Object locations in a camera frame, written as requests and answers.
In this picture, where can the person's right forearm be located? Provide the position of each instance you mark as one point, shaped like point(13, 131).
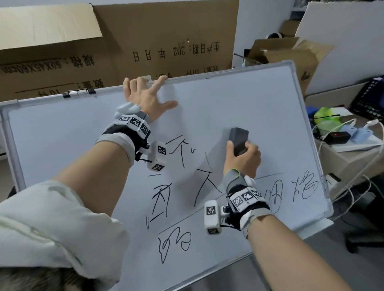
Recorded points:
point(285, 257)

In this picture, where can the black whiteboard eraser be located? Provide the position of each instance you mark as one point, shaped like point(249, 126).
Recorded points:
point(238, 139)

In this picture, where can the white sleeve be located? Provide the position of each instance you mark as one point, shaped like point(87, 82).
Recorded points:
point(54, 227)

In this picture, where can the person's left hand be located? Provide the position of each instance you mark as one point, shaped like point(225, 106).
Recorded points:
point(147, 100)

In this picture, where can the light blue pouch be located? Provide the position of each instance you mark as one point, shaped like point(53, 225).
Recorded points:
point(360, 135)

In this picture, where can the white framed whiteboard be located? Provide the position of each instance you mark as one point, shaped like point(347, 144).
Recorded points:
point(90, 126)

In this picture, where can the blue object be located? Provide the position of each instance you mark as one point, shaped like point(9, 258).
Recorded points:
point(311, 111)

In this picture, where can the person's left little finger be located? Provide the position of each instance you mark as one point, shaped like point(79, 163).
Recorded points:
point(127, 87)

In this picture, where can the black binder clip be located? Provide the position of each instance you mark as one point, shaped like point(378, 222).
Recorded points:
point(66, 94)
point(91, 91)

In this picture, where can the black device with red light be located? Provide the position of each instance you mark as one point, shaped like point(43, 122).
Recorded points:
point(337, 138)

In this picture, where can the large brown cardboard box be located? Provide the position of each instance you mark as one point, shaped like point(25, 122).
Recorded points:
point(135, 36)

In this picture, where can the beige desk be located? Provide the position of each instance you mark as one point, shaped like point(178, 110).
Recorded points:
point(345, 163)

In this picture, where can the open brown cardboard box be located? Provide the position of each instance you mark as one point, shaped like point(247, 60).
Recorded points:
point(300, 57)

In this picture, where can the person's right hand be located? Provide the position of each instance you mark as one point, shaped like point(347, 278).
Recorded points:
point(241, 165)

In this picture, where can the green plastic bag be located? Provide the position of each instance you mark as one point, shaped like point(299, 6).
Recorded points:
point(328, 118)

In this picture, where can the small brown cardboard box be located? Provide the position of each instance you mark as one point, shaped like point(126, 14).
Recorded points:
point(288, 28)

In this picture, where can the black office chair base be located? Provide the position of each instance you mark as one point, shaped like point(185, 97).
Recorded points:
point(364, 242)

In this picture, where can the white charger plug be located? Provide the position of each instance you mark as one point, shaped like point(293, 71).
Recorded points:
point(372, 123)

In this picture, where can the white power strip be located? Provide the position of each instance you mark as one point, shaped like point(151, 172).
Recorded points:
point(333, 179)

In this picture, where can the large white foam panel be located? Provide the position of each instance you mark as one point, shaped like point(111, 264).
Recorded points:
point(345, 45)

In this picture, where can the person's right thumb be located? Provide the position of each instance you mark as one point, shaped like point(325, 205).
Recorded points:
point(230, 149)

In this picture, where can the person's left forearm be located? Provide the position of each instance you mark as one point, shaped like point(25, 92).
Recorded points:
point(93, 177)

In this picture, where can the person's left thumb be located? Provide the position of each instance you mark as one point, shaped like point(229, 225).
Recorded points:
point(168, 105)

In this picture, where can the black mesh crate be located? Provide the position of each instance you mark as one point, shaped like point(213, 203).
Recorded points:
point(369, 100)

